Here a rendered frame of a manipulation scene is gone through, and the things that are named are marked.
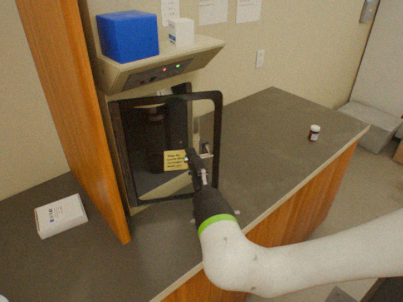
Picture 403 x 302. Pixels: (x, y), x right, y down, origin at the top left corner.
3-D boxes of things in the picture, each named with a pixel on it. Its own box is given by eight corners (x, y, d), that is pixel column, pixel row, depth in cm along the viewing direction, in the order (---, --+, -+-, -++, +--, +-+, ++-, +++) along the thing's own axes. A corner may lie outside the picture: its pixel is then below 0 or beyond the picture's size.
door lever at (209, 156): (181, 155, 84) (181, 148, 83) (210, 151, 86) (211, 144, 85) (184, 165, 80) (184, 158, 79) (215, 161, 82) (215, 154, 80)
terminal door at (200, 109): (132, 206, 93) (111, 100, 70) (217, 192, 99) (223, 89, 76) (132, 207, 93) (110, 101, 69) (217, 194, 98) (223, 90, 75)
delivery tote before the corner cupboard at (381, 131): (328, 133, 315) (335, 109, 296) (344, 123, 336) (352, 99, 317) (378, 158, 277) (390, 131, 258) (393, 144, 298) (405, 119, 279)
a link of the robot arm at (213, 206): (193, 219, 57) (194, 245, 62) (245, 209, 59) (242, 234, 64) (187, 199, 61) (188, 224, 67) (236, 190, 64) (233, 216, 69)
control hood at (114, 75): (103, 94, 68) (96, 55, 63) (199, 66, 86) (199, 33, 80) (124, 109, 61) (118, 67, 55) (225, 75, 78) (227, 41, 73)
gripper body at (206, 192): (224, 218, 68) (214, 192, 75) (227, 194, 63) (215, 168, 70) (195, 223, 67) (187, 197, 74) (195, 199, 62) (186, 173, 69)
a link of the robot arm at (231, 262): (242, 264, 45) (198, 297, 48) (281, 277, 51) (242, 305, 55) (217, 204, 56) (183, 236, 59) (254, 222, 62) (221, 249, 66)
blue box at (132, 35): (101, 55, 63) (94, 14, 57) (138, 46, 68) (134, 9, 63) (121, 65, 57) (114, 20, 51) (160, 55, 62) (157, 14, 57)
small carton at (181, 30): (169, 42, 71) (167, 19, 68) (186, 40, 73) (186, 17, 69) (175, 46, 67) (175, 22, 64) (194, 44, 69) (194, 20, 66)
